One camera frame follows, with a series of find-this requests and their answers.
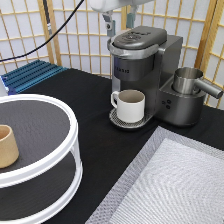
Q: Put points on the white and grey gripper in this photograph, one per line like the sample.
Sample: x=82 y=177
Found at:
x=105 y=7

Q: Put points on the grey pod coffee machine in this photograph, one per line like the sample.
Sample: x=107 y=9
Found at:
x=145 y=59

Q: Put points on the wooden shoji folding screen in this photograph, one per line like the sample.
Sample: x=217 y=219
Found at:
x=70 y=34

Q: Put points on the white ceramic mug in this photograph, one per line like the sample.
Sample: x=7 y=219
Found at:
x=129 y=105

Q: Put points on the steel milk frother jug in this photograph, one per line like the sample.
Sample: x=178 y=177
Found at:
x=190 y=81

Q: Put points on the grey woven placemat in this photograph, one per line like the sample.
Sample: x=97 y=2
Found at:
x=172 y=180

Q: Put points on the tan wooden cup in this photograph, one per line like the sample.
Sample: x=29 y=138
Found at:
x=9 y=152

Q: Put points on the white two-tier round shelf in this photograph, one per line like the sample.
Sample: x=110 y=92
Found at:
x=49 y=170

